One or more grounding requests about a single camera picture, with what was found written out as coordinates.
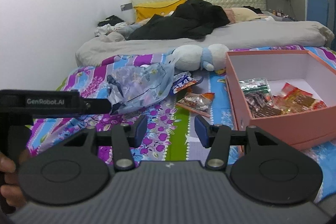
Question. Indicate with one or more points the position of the person's left hand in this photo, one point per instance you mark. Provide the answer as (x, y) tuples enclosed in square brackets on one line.
[(11, 190)]

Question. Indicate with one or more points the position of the beige pillow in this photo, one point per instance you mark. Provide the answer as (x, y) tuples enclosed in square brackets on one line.
[(241, 14)]

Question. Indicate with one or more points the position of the light blue plastic bag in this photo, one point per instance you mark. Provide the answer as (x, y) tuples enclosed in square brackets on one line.
[(133, 88)]

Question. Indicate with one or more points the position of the red label clear snack bag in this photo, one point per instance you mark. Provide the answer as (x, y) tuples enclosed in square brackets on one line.
[(290, 90)]

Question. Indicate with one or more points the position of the blue white chip bag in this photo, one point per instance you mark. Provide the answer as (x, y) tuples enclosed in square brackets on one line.
[(182, 81)]

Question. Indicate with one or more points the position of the yellow pillow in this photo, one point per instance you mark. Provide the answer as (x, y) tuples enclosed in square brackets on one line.
[(145, 11)]

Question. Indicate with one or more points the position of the orange clear snack packet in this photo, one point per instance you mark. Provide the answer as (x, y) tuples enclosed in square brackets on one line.
[(197, 103)]

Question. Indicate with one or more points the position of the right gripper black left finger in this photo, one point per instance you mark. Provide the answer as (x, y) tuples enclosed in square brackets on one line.
[(80, 167)]

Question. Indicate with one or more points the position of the dark mixed snack bag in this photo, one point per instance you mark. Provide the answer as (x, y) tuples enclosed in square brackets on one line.
[(257, 100)]

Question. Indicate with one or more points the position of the striped top brown snack bag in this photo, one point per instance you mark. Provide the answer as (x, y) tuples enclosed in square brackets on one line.
[(298, 104)]

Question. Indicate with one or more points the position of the bedside clothes pile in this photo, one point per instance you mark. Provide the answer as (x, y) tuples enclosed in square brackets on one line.
[(110, 24)]

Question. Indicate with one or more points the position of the black jacket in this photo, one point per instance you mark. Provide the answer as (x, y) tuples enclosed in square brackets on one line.
[(195, 19)]

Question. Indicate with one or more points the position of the wall socket plate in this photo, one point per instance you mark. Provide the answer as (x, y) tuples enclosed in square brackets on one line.
[(127, 6)]

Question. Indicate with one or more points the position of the pink cardboard box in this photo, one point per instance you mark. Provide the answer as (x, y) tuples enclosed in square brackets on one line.
[(302, 69)]

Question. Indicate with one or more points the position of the green bordered snack bag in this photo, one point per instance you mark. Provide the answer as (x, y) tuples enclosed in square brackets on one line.
[(259, 85)]

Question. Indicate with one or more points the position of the white blue plush toy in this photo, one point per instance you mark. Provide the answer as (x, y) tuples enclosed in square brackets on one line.
[(192, 57)]

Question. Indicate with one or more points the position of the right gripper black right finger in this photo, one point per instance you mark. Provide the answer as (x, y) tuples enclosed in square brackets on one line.
[(258, 165)]

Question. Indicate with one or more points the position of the grey duvet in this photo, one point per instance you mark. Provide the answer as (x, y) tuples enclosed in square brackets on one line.
[(253, 34)]

